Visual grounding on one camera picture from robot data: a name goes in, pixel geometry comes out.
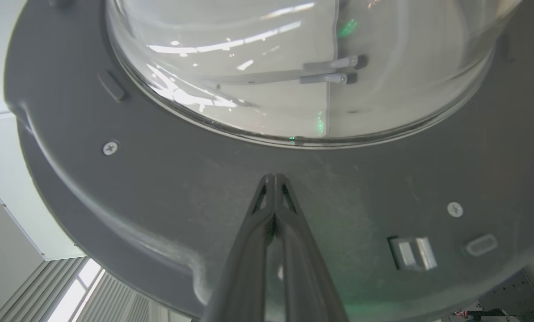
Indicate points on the dark round washing machine door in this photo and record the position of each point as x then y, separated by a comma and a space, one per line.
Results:
159, 179

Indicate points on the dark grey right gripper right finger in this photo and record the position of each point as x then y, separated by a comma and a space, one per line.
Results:
307, 277

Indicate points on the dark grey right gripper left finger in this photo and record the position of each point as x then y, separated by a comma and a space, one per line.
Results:
244, 268

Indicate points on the grey vertical window blind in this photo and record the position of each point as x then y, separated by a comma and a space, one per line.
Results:
110, 295

